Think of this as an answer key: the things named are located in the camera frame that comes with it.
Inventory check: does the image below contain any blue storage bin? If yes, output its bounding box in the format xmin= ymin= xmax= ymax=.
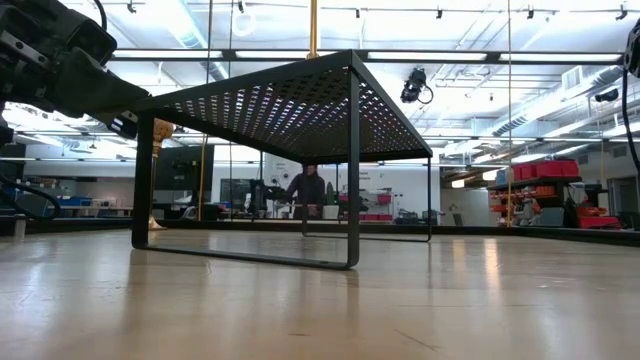
xmin=55 ymin=195 xmax=95 ymax=208

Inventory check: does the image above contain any person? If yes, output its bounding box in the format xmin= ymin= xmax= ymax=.
xmin=284 ymin=163 xmax=327 ymax=220

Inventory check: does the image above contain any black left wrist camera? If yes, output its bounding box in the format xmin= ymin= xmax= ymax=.
xmin=62 ymin=9 xmax=120 ymax=67

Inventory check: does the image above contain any tall gold candlestick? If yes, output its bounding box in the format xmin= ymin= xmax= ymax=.
xmin=308 ymin=0 xmax=320 ymax=60

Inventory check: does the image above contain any black ceiling camera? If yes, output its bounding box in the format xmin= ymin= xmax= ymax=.
xmin=593 ymin=87 xmax=621 ymax=104

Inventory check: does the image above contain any black camera cable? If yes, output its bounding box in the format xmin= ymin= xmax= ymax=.
xmin=93 ymin=0 xmax=110 ymax=32

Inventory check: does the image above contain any flat red storage bin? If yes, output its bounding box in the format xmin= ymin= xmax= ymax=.
xmin=577 ymin=214 xmax=622 ymax=230

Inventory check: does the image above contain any black overhead camera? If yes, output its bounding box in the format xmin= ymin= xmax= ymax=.
xmin=399 ymin=67 xmax=435 ymax=106

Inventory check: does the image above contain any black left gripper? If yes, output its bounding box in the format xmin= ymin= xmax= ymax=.
xmin=0 ymin=0 xmax=151 ymax=142

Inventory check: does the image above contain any black storage rack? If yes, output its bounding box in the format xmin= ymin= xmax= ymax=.
xmin=487 ymin=174 xmax=624 ymax=230

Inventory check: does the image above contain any small black monitor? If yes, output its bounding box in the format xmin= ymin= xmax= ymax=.
xmin=219 ymin=178 xmax=254 ymax=204

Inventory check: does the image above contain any black perforated metal shelf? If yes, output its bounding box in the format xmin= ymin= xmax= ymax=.
xmin=130 ymin=48 xmax=435 ymax=272

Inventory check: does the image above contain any black aluminium table frame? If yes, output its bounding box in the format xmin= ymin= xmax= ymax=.
xmin=0 ymin=215 xmax=640 ymax=248

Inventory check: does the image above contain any black looping cable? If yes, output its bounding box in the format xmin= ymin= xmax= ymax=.
xmin=0 ymin=175 xmax=63 ymax=221

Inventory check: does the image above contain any large black screen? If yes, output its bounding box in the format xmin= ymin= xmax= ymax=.
xmin=153 ymin=144 xmax=216 ymax=192

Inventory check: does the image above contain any black overhead frame bar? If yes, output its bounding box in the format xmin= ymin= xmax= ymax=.
xmin=107 ymin=48 xmax=626 ymax=65

